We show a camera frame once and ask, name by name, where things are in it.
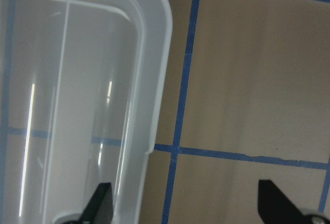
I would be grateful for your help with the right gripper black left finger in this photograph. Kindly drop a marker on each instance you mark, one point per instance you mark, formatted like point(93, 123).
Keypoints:
point(100, 206)

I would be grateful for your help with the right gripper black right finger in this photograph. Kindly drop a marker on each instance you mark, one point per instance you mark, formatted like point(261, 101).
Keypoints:
point(275, 207)

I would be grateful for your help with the clear plastic box lid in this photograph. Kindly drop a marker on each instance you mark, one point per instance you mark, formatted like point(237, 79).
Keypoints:
point(81, 90)

